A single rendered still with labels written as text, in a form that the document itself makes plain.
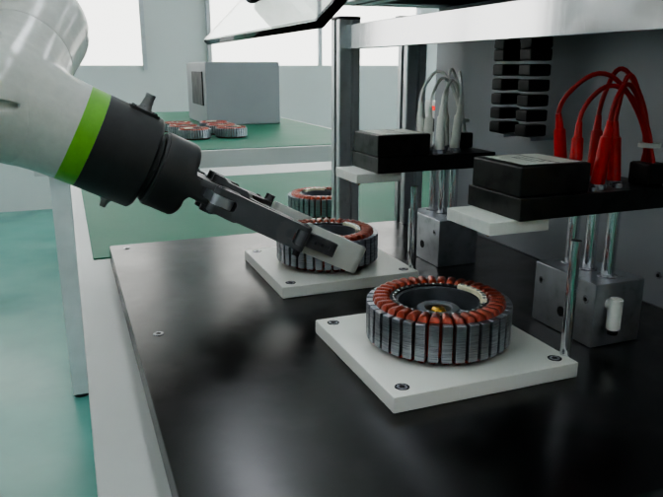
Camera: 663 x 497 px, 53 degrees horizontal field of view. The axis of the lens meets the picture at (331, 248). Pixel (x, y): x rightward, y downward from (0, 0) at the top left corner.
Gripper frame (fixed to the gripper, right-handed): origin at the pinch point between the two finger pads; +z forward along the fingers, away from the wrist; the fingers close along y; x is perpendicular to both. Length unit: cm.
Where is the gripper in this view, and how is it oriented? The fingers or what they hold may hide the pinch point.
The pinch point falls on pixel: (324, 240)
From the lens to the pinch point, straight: 73.9
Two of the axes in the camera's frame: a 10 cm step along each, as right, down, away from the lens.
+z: 8.3, 3.5, 4.3
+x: -4.3, 9.0, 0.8
